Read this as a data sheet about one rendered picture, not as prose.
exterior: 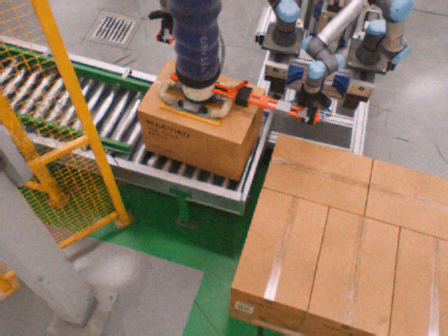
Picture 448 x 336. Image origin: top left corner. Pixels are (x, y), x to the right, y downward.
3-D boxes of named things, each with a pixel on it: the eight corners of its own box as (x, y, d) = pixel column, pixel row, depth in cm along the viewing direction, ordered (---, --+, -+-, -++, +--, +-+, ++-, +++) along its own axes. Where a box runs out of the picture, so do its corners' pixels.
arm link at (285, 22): (279, 33, 268) (282, 15, 257) (271, 17, 276) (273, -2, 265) (299, 30, 271) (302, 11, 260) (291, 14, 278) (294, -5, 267)
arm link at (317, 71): (330, 67, 215) (316, 75, 212) (326, 82, 224) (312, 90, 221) (319, 56, 219) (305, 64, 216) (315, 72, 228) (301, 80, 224)
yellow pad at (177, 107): (159, 109, 257) (158, 103, 253) (167, 95, 263) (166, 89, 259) (219, 127, 252) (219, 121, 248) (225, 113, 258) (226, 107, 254)
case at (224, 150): (145, 149, 288) (135, 109, 256) (173, 101, 311) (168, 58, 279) (238, 182, 279) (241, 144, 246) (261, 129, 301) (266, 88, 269)
